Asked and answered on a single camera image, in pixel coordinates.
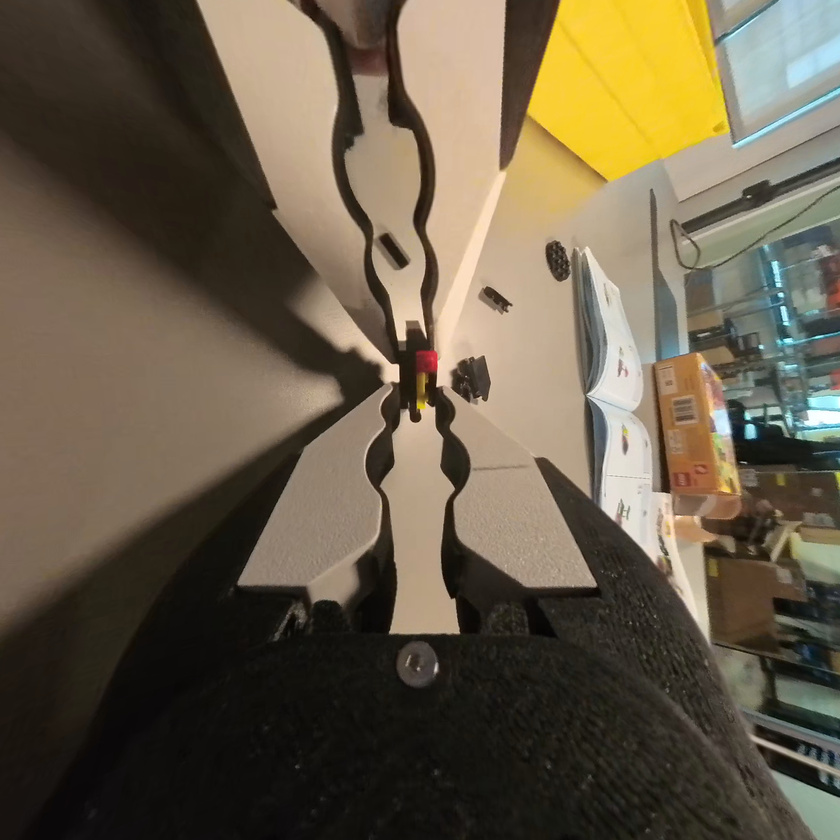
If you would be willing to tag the black lego clip piece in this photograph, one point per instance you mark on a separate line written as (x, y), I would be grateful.
(497, 298)

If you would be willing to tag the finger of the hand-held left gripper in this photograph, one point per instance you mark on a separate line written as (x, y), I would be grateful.
(466, 131)
(282, 118)

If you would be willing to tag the large paned window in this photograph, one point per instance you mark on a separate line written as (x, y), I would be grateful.
(781, 65)

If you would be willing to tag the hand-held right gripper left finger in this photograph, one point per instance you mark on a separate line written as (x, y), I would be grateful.
(315, 525)

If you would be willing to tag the dark desk pad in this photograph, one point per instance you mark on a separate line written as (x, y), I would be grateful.
(664, 308)

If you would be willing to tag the stack of cardboard boxes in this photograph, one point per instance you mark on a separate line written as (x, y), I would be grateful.
(748, 590)

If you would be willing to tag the small black lego brick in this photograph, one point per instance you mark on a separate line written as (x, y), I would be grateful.
(392, 250)

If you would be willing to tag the orange lego box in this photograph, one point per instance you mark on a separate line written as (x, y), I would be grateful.
(692, 426)

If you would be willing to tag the yellow plastic parts bin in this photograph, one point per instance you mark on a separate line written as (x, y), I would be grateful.
(623, 85)

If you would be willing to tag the black round lego plate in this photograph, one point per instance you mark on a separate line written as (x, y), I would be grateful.
(558, 260)

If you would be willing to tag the black light stand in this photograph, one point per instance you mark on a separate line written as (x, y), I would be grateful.
(754, 193)

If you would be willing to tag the small black red lego assembly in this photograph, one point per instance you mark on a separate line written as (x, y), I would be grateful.
(417, 374)

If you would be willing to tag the lego instruction booklet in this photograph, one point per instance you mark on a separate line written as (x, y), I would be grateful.
(617, 367)

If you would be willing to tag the metal storage shelving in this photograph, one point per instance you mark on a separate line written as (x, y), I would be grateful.
(761, 328)

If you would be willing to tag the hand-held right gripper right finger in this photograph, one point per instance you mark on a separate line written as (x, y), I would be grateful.
(518, 525)

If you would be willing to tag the black office chair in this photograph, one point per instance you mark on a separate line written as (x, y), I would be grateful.
(787, 439)

